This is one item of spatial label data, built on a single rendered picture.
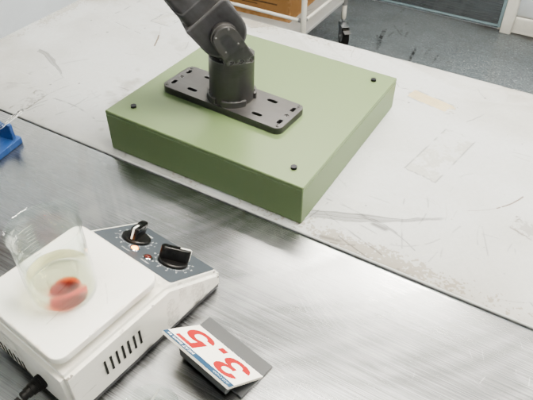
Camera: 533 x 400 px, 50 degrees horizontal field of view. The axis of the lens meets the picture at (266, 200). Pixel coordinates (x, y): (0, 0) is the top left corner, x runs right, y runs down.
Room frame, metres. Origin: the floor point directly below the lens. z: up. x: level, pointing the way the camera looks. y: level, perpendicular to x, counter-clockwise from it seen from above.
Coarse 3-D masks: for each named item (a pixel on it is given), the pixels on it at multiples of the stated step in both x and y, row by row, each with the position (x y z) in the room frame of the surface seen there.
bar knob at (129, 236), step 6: (138, 222) 0.46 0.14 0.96; (144, 222) 0.46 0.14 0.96; (132, 228) 0.44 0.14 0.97; (138, 228) 0.44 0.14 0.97; (144, 228) 0.45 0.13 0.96; (126, 234) 0.44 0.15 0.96; (132, 234) 0.43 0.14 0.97; (138, 234) 0.44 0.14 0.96; (144, 234) 0.45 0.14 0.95; (126, 240) 0.43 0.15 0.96; (132, 240) 0.43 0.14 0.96; (138, 240) 0.43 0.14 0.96; (144, 240) 0.44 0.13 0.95; (150, 240) 0.44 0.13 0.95
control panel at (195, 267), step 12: (120, 228) 0.46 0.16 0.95; (108, 240) 0.42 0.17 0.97; (120, 240) 0.43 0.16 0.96; (156, 240) 0.45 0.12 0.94; (168, 240) 0.46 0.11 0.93; (132, 252) 0.41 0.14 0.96; (144, 252) 0.42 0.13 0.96; (156, 252) 0.42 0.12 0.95; (144, 264) 0.39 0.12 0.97; (156, 264) 0.40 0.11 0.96; (192, 264) 0.41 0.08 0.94; (204, 264) 0.42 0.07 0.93; (168, 276) 0.38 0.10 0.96; (180, 276) 0.38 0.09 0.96
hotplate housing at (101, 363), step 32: (160, 288) 0.36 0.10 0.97; (192, 288) 0.38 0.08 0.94; (0, 320) 0.32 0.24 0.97; (128, 320) 0.32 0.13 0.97; (160, 320) 0.34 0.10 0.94; (32, 352) 0.29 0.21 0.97; (96, 352) 0.29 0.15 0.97; (128, 352) 0.31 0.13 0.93; (32, 384) 0.27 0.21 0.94; (64, 384) 0.26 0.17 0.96; (96, 384) 0.28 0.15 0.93
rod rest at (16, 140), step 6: (6, 126) 0.68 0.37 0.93; (0, 132) 0.69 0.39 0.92; (6, 132) 0.68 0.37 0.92; (12, 132) 0.68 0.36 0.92; (0, 138) 0.68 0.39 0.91; (6, 138) 0.68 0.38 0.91; (12, 138) 0.68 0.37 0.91; (18, 138) 0.68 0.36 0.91; (0, 144) 0.67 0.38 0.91; (6, 144) 0.67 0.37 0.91; (12, 144) 0.67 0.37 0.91; (18, 144) 0.68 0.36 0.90; (0, 150) 0.65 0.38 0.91; (6, 150) 0.66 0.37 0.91; (12, 150) 0.67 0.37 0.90; (0, 156) 0.64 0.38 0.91
